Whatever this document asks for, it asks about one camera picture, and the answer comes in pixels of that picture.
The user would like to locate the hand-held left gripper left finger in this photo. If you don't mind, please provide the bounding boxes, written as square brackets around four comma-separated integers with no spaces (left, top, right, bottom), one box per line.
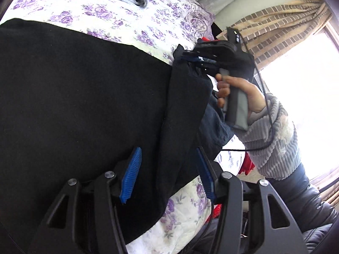
[28,147,143,254]

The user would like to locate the person's right forearm grey sleeve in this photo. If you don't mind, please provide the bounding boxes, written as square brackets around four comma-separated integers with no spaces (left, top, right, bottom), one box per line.
[233,92,302,179]

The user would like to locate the person's right hand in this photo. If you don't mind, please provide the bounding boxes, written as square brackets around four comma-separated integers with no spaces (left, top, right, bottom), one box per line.
[214,73,267,114]

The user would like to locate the purple floral bedspread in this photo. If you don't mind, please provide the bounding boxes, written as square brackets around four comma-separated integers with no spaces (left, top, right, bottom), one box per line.
[0,0,255,254]

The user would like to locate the black pants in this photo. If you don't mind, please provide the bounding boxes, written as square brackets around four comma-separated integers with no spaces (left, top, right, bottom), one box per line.
[0,18,214,246]

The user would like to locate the beige brick-pattern curtain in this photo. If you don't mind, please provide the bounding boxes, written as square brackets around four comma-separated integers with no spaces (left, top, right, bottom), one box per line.
[228,0,333,72]

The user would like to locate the person's leg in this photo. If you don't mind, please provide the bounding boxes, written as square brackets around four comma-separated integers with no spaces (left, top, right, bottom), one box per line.
[265,161,339,254]

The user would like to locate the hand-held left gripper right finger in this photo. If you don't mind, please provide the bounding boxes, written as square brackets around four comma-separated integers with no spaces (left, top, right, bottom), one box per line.
[195,147,309,254]

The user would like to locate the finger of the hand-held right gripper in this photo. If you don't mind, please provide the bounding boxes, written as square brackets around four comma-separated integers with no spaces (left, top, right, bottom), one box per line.
[181,52,210,67]

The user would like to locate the black cable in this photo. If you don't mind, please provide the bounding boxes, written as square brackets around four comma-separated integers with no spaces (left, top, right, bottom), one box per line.
[220,32,274,152]

